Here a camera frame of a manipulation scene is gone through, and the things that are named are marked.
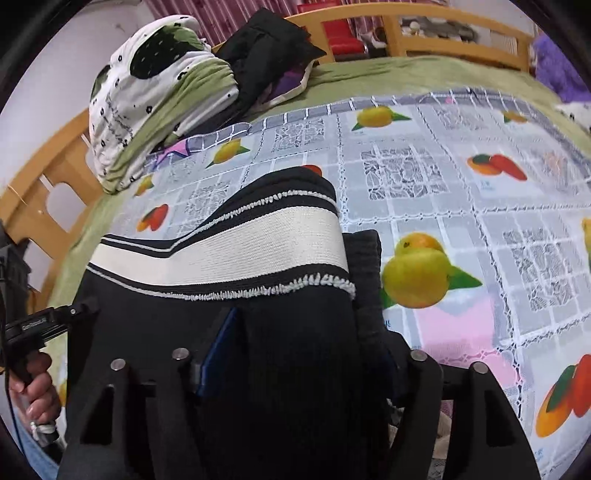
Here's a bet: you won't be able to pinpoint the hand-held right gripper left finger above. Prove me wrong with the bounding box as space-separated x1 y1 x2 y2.
58 307 241 480

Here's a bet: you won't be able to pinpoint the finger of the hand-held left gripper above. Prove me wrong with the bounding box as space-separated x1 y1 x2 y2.
45 298 100 326

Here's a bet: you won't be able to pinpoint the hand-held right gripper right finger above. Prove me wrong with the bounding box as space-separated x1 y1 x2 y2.
387 348 541 480

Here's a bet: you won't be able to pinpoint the black pants with white stripe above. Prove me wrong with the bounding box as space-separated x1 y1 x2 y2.
58 166 402 480

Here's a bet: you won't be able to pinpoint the person's left hand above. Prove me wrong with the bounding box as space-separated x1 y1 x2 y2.
9 352 62 432

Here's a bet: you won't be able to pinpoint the fruit print bed sheet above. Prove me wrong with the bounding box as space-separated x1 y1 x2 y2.
60 90 591 480

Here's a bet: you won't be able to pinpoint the folded white and green quilt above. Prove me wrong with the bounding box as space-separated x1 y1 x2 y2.
88 15 241 195

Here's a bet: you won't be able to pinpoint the purple cloth with white trim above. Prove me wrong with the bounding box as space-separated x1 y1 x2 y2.
267 59 315 106

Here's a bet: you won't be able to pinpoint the black jacket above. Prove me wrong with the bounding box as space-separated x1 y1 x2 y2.
215 8 328 125

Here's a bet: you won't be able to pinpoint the white pillow with black print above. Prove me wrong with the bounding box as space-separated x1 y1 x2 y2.
556 102 591 131

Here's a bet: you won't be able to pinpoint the dark red patterned curtain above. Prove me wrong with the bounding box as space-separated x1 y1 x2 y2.
143 0 402 47

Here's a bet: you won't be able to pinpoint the red chair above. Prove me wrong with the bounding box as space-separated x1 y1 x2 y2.
295 0 370 58

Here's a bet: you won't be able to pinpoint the purple plush toy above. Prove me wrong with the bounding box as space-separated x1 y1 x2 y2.
531 32 591 104

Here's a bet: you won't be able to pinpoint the pile of desk clutter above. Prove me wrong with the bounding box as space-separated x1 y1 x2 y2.
399 15 477 43

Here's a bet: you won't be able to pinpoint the wooden bed frame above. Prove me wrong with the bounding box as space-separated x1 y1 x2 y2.
0 0 536 296

